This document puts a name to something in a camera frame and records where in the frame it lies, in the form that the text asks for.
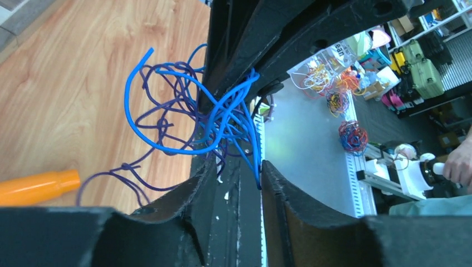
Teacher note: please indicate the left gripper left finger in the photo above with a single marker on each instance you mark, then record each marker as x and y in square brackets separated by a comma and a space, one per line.
[173, 230]

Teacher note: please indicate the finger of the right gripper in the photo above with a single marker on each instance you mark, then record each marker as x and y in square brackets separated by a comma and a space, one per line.
[272, 36]

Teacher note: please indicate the operator bare hand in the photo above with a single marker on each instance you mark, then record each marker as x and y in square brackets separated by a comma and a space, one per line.
[457, 168]

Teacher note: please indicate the green suitcase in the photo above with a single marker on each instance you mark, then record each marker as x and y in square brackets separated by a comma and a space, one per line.
[426, 79]

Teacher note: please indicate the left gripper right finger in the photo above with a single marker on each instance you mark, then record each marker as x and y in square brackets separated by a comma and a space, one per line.
[301, 231]

